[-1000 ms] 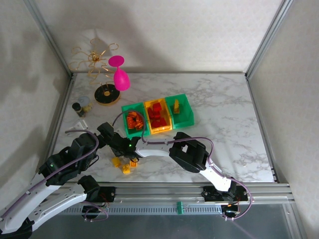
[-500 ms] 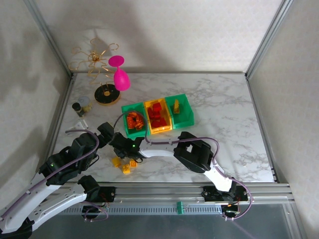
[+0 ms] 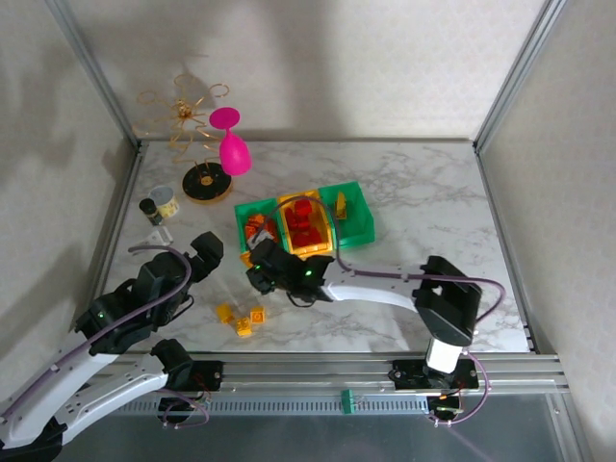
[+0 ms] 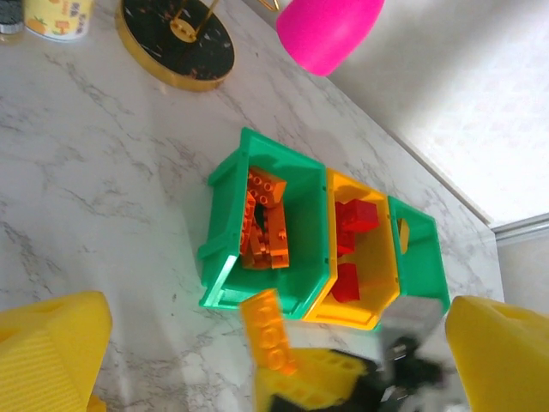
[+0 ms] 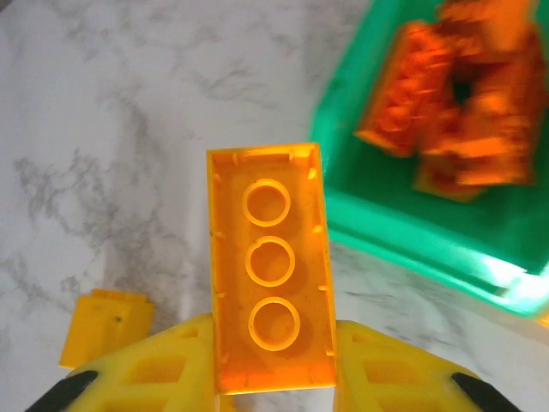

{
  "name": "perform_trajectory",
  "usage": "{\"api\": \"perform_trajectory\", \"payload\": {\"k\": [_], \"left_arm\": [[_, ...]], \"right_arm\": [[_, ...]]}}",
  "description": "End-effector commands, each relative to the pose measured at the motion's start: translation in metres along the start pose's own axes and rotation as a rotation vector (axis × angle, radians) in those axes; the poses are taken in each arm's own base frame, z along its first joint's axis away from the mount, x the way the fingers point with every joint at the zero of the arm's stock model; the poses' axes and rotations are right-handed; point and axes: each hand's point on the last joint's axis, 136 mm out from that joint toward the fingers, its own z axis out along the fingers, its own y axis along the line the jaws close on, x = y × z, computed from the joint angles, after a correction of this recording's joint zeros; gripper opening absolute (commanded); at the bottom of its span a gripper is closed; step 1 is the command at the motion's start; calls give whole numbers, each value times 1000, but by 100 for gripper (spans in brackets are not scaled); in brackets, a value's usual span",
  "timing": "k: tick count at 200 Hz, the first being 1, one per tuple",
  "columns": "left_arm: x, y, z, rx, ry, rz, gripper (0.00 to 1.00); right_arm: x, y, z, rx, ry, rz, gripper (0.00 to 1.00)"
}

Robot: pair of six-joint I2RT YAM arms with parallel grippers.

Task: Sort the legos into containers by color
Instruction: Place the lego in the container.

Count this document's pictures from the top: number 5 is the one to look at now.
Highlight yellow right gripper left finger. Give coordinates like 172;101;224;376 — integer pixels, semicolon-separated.
63;312;220;412

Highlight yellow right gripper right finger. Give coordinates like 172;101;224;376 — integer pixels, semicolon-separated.
335;319;510;412

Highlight long orange lego brick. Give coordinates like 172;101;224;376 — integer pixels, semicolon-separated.
353;21;458;158

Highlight small yellow lego brick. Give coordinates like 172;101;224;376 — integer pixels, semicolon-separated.
58;288;156;372

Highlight green plastic bin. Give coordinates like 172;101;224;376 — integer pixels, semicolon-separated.
308;0;549;319

